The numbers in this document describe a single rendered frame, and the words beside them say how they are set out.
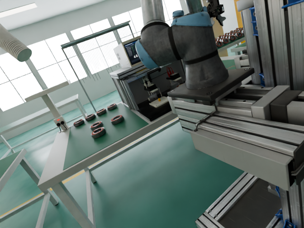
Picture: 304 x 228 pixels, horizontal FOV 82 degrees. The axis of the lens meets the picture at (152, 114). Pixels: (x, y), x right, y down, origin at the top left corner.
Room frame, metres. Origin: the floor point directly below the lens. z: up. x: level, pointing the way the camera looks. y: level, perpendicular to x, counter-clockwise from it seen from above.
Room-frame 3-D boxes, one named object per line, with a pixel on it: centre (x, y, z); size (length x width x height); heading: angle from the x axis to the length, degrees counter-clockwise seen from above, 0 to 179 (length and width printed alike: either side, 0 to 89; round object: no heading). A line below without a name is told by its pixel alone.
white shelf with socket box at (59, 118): (1.76, 0.81, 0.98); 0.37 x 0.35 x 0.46; 105
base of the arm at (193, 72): (0.61, -0.23, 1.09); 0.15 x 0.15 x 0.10
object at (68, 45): (4.96, 0.54, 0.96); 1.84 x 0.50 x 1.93; 105
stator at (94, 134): (1.29, 0.44, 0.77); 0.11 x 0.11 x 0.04
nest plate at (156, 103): (1.41, -0.10, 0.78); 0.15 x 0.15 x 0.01; 15
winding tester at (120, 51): (1.75, -0.15, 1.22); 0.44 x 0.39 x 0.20; 105
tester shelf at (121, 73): (1.75, -0.14, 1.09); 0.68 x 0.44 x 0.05; 105
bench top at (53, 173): (1.67, -0.16, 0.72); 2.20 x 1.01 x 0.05; 105
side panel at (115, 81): (1.74, 0.20, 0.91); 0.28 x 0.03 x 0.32; 15
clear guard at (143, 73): (1.41, -0.09, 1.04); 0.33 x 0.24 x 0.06; 15
